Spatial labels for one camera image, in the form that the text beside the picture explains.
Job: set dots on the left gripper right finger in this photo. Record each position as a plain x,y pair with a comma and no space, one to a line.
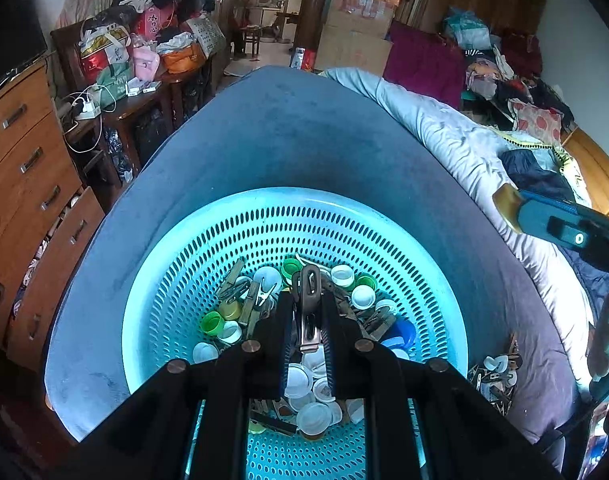
343,361

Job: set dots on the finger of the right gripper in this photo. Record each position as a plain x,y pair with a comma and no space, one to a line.
548,219

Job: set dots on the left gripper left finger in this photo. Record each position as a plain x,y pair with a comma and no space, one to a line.
269,364

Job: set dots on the metal clothes clip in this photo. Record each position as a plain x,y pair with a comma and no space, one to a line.
306,289

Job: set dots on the navy blue jacket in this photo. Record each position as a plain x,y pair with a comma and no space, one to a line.
526,172

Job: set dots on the wooden headboard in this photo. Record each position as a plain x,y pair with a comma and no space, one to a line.
594,166

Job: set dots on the green felt bottle cap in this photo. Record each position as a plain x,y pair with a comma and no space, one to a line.
212,324

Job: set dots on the white duvet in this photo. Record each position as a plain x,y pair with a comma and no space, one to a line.
470,152

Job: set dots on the red patterned pillow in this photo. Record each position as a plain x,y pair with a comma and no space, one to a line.
543,124

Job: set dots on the cyan plastic basket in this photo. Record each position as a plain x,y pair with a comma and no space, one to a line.
257,231

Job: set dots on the magenta cloth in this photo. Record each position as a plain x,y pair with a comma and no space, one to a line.
425,63

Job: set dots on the blue bed blanket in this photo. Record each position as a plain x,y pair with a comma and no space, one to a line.
282,128

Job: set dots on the stacked cardboard boxes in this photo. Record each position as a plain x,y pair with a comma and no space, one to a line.
355,35

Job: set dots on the wooden drawer dresser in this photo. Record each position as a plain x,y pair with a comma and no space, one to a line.
47,216

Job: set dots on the white power strip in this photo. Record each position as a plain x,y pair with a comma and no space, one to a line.
86,110

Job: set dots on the cluttered wooden side table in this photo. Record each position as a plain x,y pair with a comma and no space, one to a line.
146,63

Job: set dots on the black flat television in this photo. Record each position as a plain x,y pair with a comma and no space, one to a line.
21,37

